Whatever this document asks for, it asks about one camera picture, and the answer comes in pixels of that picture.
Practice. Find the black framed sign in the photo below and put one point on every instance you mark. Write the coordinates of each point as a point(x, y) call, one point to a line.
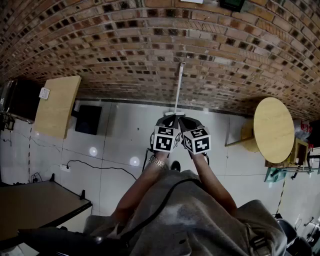
point(231, 4)

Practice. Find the white power strip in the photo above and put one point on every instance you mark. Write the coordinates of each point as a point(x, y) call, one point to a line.
point(65, 167)

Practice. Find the black cabinet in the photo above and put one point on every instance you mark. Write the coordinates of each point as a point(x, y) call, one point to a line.
point(23, 100)

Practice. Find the red bag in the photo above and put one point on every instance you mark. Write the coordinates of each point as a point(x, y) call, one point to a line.
point(306, 126)

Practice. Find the silver wristwatch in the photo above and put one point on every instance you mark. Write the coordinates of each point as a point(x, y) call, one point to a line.
point(157, 162)

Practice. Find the small wooden stool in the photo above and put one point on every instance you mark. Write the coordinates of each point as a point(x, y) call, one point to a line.
point(301, 151)

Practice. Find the black box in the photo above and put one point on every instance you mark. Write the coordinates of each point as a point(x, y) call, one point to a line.
point(88, 120)

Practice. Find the grey desk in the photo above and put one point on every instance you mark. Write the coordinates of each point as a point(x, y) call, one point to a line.
point(37, 207)

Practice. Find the person's right forearm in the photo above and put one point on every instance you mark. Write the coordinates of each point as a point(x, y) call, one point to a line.
point(215, 185)

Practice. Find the white paper sheet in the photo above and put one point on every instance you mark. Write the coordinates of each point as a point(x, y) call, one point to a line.
point(192, 1)

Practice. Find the person's left forearm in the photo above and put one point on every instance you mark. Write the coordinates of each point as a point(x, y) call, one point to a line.
point(140, 190)

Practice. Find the rectangular wooden table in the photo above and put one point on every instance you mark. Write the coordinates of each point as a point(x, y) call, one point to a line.
point(58, 107)

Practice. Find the white card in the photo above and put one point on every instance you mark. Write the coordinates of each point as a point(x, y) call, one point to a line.
point(44, 93)

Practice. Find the black chair back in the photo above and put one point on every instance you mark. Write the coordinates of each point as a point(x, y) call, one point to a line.
point(55, 241)

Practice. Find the round wooden table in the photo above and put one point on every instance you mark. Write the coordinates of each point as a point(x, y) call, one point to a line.
point(273, 130)

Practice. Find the green crate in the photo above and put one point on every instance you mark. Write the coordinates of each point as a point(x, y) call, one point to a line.
point(275, 174)

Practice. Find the person's grey shirt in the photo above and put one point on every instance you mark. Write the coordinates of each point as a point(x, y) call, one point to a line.
point(200, 220)

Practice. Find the grey waste bin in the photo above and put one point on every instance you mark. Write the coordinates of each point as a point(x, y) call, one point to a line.
point(287, 230)

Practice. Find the person's black shoe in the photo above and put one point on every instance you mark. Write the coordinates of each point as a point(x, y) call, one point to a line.
point(176, 166)

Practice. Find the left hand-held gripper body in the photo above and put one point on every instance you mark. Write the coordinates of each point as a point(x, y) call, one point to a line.
point(163, 142)

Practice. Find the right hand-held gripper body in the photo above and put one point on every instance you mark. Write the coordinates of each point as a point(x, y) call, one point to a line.
point(197, 143)

